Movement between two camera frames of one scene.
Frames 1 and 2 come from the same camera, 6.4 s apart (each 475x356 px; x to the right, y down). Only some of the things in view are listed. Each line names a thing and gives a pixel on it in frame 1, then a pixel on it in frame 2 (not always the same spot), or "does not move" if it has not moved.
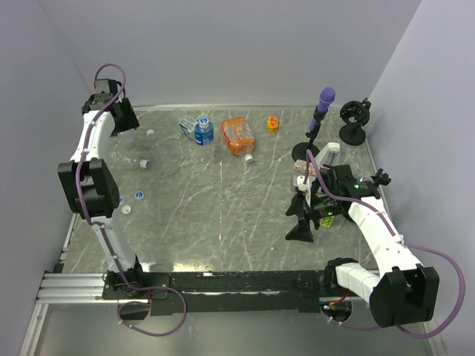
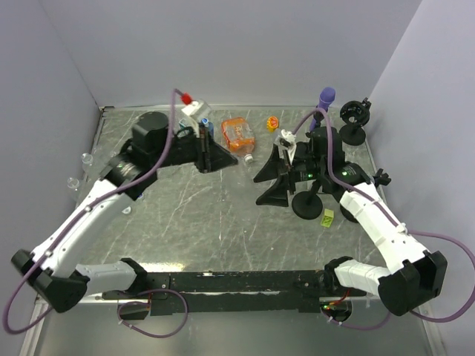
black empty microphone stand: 356,114 does not move
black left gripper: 130,122 -> 220,158
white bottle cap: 126,209 does not move
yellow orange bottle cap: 272,124 does not move
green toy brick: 326,222 does not move
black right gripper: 301,231 -> 277,194
